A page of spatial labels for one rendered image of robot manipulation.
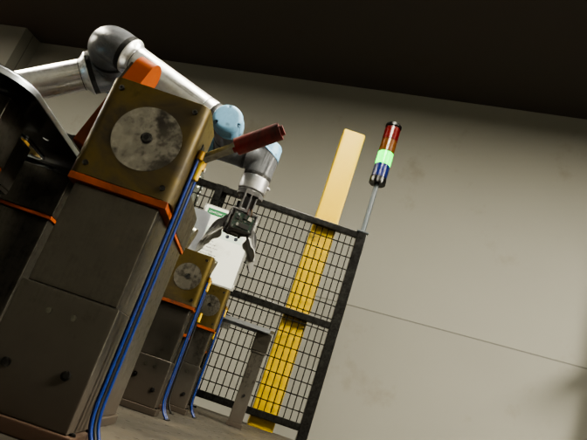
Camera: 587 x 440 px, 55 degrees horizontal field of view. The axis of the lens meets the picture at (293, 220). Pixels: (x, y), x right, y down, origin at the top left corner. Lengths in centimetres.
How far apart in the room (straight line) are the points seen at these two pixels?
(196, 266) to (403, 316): 209
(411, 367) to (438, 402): 22
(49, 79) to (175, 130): 107
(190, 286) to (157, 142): 66
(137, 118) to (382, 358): 266
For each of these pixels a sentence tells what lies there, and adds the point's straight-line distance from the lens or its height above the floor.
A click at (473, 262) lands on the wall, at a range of 327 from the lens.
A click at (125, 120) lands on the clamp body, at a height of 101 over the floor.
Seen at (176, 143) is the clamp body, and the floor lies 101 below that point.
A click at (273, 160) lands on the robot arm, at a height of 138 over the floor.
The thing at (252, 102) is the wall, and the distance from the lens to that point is 396.
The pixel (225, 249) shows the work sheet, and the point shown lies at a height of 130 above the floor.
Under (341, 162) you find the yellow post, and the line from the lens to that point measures 245.
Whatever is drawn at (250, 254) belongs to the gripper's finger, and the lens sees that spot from 146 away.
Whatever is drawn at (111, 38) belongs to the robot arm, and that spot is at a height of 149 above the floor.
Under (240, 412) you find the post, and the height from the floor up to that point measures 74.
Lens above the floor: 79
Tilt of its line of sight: 18 degrees up
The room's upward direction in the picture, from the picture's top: 19 degrees clockwise
